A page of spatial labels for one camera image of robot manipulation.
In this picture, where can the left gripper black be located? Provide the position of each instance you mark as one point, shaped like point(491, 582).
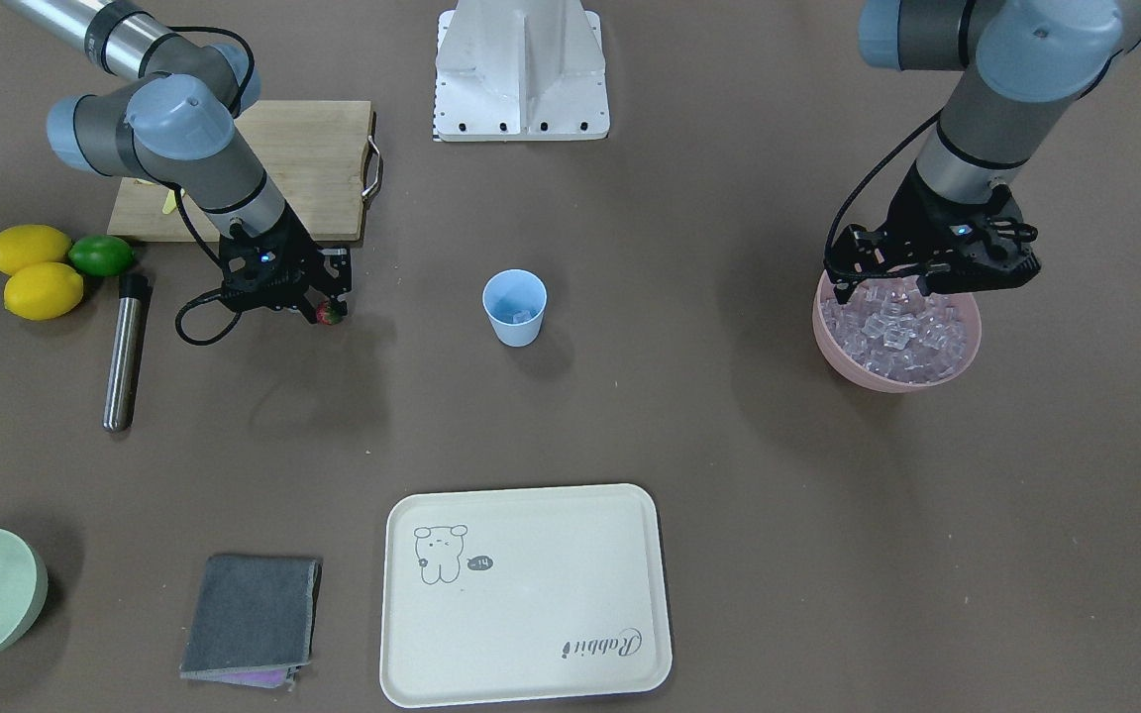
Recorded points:
point(912, 216)

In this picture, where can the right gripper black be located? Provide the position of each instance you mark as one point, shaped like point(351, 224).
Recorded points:
point(290, 249)

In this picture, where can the red strawberry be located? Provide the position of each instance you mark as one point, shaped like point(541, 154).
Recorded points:
point(331, 313)

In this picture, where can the clear ice cubes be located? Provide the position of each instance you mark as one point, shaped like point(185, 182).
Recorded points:
point(902, 337)

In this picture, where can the steel muddler black tip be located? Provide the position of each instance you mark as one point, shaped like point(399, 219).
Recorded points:
point(134, 293)

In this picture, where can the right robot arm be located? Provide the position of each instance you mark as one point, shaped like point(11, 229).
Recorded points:
point(173, 124)

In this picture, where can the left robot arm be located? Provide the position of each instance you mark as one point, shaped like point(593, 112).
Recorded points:
point(1022, 64)

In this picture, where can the light blue plastic cup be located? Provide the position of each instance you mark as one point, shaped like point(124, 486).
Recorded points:
point(515, 301)

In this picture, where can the pink bowl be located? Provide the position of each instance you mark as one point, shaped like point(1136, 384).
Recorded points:
point(892, 381)

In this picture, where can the wooden cutting board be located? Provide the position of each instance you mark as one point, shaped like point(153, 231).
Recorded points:
point(317, 154)

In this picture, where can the green lime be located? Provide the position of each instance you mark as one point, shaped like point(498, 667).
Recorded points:
point(101, 256)

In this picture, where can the yellow lemon front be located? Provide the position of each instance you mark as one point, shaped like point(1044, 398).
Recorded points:
point(43, 291)

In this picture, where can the yellow lemon near lime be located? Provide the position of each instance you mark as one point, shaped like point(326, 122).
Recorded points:
point(25, 245)

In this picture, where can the grey folded cloth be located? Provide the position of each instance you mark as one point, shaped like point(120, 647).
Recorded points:
point(253, 620)

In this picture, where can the cream rectangular tray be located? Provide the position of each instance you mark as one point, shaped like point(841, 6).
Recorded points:
point(527, 594)

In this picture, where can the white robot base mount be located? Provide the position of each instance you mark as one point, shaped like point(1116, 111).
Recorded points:
point(520, 71)

